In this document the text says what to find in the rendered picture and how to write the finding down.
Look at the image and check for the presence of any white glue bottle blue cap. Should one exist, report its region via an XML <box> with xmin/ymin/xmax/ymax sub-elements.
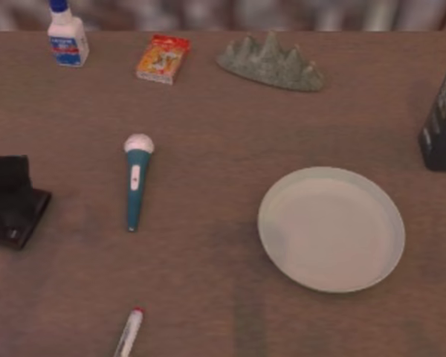
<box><xmin>47</xmin><ymin>0</ymin><xmax>91</xmax><ymax>68</ymax></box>

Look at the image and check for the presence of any grey mountain-shaped stone holder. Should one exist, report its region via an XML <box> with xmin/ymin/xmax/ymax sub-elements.
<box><xmin>216</xmin><ymin>30</ymin><xmax>325</xmax><ymax>93</ymax></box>

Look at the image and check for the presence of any dark rectangular carton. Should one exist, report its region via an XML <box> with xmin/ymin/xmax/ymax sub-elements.
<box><xmin>417</xmin><ymin>47</ymin><xmax>446</xmax><ymax>173</ymax></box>

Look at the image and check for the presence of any white marker red cap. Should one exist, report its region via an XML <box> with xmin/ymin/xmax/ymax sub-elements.
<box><xmin>112</xmin><ymin>306</ymin><xmax>146</xmax><ymax>357</ymax></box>

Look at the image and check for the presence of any white round plate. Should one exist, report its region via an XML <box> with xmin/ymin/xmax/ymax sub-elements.
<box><xmin>256</xmin><ymin>166</ymin><xmax>407</xmax><ymax>294</ymax></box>

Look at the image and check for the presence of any orange card box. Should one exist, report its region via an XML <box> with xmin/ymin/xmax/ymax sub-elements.
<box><xmin>135</xmin><ymin>33</ymin><xmax>191</xmax><ymax>86</ymax></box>

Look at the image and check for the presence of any teal toy microphone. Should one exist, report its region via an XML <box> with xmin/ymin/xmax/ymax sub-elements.
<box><xmin>123</xmin><ymin>133</ymin><xmax>157</xmax><ymax>234</ymax></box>

